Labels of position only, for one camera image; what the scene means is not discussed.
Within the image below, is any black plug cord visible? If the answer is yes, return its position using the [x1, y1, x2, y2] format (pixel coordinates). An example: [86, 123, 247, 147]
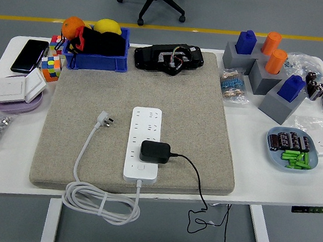
[160, 152, 237, 242]

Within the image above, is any black plug adapter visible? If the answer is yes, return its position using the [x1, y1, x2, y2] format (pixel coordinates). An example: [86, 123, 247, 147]
[138, 139, 180, 167]

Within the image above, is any white power strip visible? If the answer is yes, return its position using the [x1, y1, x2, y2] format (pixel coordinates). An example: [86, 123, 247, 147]
[121, 104, 166, 185]

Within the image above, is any dark brown capacitor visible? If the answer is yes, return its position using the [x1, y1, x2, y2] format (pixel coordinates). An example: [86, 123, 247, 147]
[275, 131, 293, 151]
[297, 135, 312, 154]
[267, 133, 282, 153]
[287, 132, 303, 151]

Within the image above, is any clear plastic bag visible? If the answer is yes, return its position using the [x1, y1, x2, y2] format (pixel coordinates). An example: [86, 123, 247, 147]
[291, 113, 323, 157]

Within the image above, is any green cylindrical cells pile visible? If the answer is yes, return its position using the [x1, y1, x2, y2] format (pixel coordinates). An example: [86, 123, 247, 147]
[280, 149, 312, 172]

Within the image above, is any blue-grey plate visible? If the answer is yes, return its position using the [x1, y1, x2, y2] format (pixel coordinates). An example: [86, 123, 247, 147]
[262, 124, 322, 176]

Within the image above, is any black desk control panel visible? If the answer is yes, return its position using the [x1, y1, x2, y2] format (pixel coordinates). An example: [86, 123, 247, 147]
[291, 202, 323, 216]

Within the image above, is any blue square peg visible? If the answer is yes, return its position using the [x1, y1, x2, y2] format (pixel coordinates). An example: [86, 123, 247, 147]
[276, 73, 307, 105]
[234, 28, 259, 57]

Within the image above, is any grey block holder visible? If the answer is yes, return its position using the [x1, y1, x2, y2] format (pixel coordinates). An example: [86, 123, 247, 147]
[256, 79, 309, 128]
[220, 39, 266, 74]
[246, 56, 289, 99]

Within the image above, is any clear bag of small parts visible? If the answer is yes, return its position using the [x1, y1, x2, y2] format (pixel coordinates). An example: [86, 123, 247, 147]
[281, 50, 323, 84]

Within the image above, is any orange cylinder peg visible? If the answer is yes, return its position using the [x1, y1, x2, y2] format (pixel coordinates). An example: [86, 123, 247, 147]
[264, 48, 289, 77]
[260, 30, 284, 57]

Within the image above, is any white table leg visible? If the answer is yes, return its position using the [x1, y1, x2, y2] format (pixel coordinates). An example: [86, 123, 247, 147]
[245, 204, 280, 242]
[39, 197, 63, 242]

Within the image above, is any bag of striped resistors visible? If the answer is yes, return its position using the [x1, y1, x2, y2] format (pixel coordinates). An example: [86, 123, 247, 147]
[216, 66, 254, 106]

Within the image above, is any black opened electronic device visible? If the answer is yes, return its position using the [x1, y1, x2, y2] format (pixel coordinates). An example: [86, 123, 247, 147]
[132, 38, 207, 80]

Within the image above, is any grey-brown mat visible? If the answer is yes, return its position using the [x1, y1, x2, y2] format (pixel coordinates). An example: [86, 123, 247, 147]
[27, 33, 250, 210]

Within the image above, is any blue plastic bin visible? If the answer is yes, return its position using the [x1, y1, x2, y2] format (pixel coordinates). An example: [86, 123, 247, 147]
[60, 21, 133, 75]

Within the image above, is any yellow lemon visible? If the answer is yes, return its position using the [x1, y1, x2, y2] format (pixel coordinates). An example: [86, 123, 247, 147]
[93, 17, 124, 37]

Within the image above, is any orange fruit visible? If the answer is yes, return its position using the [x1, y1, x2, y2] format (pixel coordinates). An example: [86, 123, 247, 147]
[60, 15, 88, 42]

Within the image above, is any large colourful puzzle cube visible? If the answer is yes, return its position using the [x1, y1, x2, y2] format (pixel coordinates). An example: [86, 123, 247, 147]
[39, 54, 64, 84]

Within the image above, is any small colourful puzzle cube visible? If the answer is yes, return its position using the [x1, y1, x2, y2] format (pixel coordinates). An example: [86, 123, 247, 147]
[48, 34, 70, 58]

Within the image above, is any black smartphone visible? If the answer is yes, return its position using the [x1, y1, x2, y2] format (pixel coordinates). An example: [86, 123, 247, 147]
[10, 37, 50, 76]

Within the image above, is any purple plate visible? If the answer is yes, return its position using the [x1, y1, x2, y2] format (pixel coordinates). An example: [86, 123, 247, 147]
[0, 72, 46, 118]

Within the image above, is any white power strip cable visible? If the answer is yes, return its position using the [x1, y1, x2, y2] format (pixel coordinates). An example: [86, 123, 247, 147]
[59, 106, 153, 227]

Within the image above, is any black drawstring pouch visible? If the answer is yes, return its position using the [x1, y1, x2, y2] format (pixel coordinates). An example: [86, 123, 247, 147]
[52, 22, 129, 76]

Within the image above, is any white wall switch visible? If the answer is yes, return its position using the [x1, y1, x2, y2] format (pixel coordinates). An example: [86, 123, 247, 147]
[23, 66, 49, 105]
[0, 73, 29, 107]

